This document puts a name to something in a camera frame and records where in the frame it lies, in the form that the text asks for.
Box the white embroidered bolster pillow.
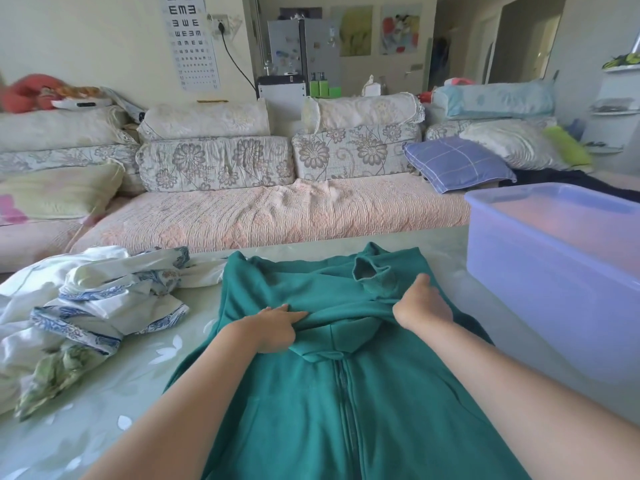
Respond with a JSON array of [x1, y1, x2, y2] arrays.
[[137, 99, 273, 141], [301, 92, 426, 133], [0, 106, 138, 153]]

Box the green leaf print cloth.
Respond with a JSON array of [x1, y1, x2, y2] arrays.
[[14, 342, 108, 421]]

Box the green hooded zip jacket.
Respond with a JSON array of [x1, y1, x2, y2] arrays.
[[165, 242, 532, 480]]

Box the person's left hand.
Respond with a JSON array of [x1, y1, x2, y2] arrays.
[[231, 304, 309, 354]]

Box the black power cable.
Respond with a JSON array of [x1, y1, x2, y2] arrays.
[[219, 24, 258, 90]]

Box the pale green floral sheet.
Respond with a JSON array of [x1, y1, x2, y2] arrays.
[[0, 230, 640, 480]]

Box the blue checked pillow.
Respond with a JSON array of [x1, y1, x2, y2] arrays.
[[403, 136, 517, 194]]

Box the sofa with pink quilted cover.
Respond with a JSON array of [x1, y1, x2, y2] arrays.
[[0, 170, 640, 273]]

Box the person's right forearm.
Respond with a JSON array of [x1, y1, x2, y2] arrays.
[[425, 315, 640, 480]]

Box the lime green cushion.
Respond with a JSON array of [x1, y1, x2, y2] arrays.
[[542, 126, 595, 168]]

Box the white eye chart poster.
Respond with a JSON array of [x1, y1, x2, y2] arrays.
[[160, 0, 222, 92]]

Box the white box appliance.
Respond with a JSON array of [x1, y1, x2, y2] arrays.
[[256, 75, 307, 120]]

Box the yellow green wall painting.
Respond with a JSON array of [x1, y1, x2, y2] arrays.
[[339, 6, 374, 57]]

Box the person's right hand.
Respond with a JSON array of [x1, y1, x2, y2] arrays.
[[392, 274, 455, 334]]

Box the pale yellow pillow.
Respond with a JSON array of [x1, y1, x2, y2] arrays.
[[0, 162, 126, 221]]

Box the colourful wall painting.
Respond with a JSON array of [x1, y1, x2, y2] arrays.
[[380, 5, 422, 55]]

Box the white and black device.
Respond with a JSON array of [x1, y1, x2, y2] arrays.
[[51, 97, 112, 111]]

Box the silver refrigerator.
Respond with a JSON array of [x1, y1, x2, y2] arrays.
[[267, 18, 342, 85]]

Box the floral sofa back cushion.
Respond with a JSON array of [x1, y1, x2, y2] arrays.
[[0, 144, 147, 196], [135, 136, 296, 193], [291, 122, 423, 181], [424, 119, 501, 143]]

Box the dark navy cloth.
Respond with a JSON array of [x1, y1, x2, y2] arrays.
[[502, 167, 640, 203]]

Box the white corner shelf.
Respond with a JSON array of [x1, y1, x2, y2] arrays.
[[586, 65, 640, 155]]

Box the white floral pillow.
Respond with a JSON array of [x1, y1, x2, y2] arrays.
[[459, 119, 573, 171]]

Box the purple translucent plastic storage bin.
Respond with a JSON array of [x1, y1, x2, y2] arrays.
[[464, 183, 640, 383]]

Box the person's left forearm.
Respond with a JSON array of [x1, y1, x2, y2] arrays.
[[82, 320, 261, 480]]

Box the white garment with blue trim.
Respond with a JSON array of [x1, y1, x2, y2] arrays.
[[0, 246, 228, 415]]

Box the light blue pillow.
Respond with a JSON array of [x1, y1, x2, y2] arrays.
[[432, 81, 556, 119]]

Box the red plush toy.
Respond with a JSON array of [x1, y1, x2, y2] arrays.
[[0, 74, 66, 114]]

